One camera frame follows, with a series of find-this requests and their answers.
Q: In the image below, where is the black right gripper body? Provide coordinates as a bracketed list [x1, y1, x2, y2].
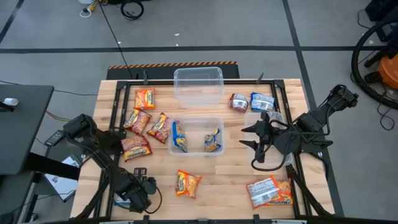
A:
[257, 111, 285, 163]

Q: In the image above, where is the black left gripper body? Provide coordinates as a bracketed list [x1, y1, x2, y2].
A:
[119, 175, 158, 214]

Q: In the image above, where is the red Maruchan ramen pack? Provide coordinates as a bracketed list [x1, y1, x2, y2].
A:
[123, 108, 152, 135]
[120, 134, 153, 162]
[146, 112, 172, 144]
[229, 93, 249, 113]

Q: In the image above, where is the blue Maruchan ramen pack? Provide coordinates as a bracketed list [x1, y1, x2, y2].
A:
[203, 127, 223, 153]
[250, 91, 277, 113]
[172, 120, 189, 154]

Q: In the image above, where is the orange Maruchan ramen pack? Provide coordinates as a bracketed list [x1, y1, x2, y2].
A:
[264, 179, 294, 207]
[133, 88, 156, 111]
[175, 169, 203, 200]
[245, 175, 284, 209]

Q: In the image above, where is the clear plastic storage bin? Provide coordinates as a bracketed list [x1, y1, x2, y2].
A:
[167, 116, 225, 157]
[173, 66, 224, 108]
[243, 111, 294, 167]

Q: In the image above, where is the white paper booklet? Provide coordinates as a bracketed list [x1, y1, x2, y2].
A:
[44, 154, 79, 203]

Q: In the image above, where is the black desk foot bar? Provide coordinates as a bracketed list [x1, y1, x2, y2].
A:
[24, 151, 82, 181]

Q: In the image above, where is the black power adapter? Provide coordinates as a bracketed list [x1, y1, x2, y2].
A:
[44, 129, 67, 147]

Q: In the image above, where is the black hazard-striped floor mat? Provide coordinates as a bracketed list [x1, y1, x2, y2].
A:
[106, 60, 241, 80]

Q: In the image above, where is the black desk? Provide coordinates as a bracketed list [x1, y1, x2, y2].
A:
[0, 84, 55, 175]

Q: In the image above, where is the orange shop vacuum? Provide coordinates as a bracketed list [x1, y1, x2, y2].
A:
[377, 53, 398, 91]

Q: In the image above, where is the small black desk object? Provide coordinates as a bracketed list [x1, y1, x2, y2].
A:
[0, 101, 16, 113]

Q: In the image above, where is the black equipment case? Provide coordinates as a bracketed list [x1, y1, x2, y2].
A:
[364, 0, 398, 22]

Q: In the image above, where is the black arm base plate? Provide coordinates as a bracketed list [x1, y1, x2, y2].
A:
[93, 129, 127, 156]
[292, 136, 334, 154]

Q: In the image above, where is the black metal table frame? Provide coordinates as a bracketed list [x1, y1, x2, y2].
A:
[74, 70, 335, 224]

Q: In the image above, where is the black vacuum hose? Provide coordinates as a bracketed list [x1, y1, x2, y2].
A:
[350, 12, 398, 110]

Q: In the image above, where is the black floor cable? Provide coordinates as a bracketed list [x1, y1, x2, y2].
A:
[97, 0, 134, 80]

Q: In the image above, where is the black coiled cable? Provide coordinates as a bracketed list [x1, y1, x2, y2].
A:
[120, 0, 145, 21]

